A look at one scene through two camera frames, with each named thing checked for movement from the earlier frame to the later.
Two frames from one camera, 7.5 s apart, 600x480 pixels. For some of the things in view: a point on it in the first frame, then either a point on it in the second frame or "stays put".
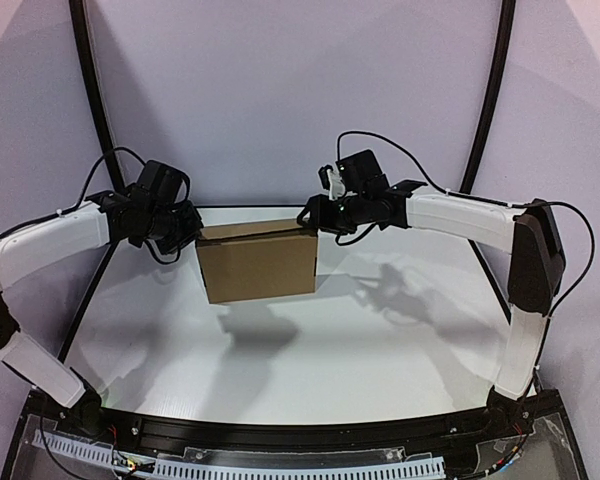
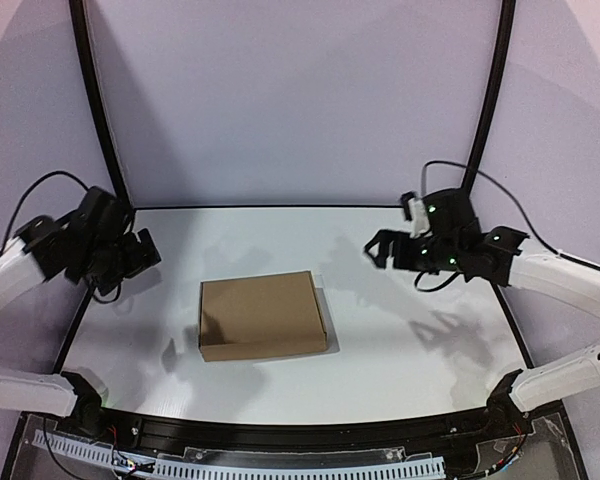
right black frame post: (497, 101) stays put
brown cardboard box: (259, 259) to (259, 316)
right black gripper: (312, 213) to (406, 248)
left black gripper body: (190, 226) to (131, 257)
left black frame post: (78, 10) stays put
